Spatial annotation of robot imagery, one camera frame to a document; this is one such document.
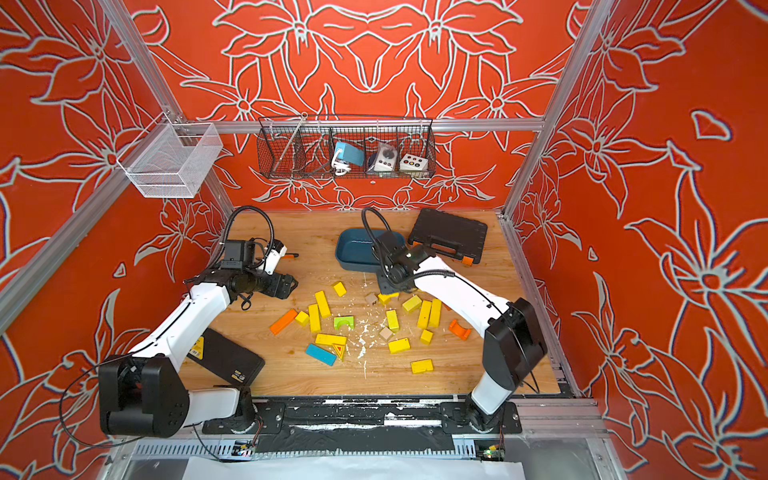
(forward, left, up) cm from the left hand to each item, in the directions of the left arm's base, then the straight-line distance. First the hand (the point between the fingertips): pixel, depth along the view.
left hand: (282, 276), depth 86 cm
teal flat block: (-18, -13, -12) cm, 25 cm away
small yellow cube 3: (0, -30, -10) cm, 32 cm away
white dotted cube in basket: (+33, -37, +17) cm, 53 cm away
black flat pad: (-21, +13, -11) cm, 27 cm away
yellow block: (-14, -15, -12) cm, 23 cm away
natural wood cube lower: (-11, -31, -10) cm, 35 cm away
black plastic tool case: (+26, -53, -8) cm, 59 cm away
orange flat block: (-9, 0, -12) cm, 15 cm away
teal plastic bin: (+21, -18, -13) cm, 31 cm away
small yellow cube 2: (-7, -5, -11) cm, 14 cm away
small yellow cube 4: (-11, -43, -11) cm, 46 cm away
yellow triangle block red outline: (-17, -19, -11) cm, 27 cm away
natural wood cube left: (+1, -26, -12) cm, 29 cm away
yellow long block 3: (-4, -43, -11) cm, 45 cm away
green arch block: (-8, -19, -11) cm, 23 cm away
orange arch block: (-8, -53, -12) cm, 55 cm away
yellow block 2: (-7, -33, -10) cm, 35 cm away
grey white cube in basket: (+31, -29, +20) cm, 47 cm away
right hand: (-1, -30, +1) cm, 30 cm away
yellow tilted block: (-1, -39, -11) cm, 41 cm away
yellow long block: (-2, -11, -12) cm, 16 cm away
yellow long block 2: (-7, -9, -12) cm, 17 cm away
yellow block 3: (-14, -35, -12) cm, 40 cm away
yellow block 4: (-19, -42, -13) cm, 48 cm away
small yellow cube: (+3, -15, -11) cm, 19 cm away
